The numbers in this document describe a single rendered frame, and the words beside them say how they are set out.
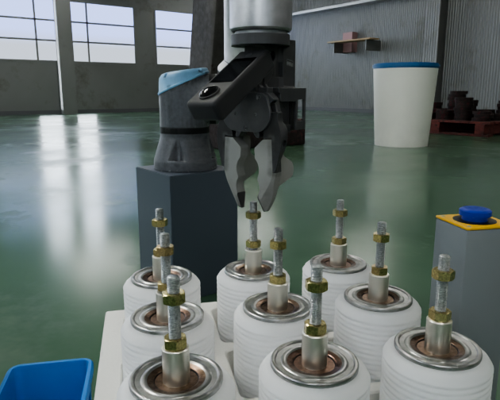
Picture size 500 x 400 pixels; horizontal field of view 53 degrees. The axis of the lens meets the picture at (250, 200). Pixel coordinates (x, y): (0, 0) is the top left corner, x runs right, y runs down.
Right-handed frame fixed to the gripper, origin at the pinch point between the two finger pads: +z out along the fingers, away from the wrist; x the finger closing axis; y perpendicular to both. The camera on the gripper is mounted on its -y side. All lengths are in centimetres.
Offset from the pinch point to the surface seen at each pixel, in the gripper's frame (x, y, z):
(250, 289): -2.6, -3.3, 10.2
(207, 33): 249, 267, -58
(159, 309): -1.7, -17.1, 8.2
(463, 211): -20.9, 18.4, 2.0
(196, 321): -5.0, -15.3, 9.1
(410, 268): 8, 83, 35
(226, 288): 0.6, -4.1, 10.7
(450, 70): 272, 989, -51
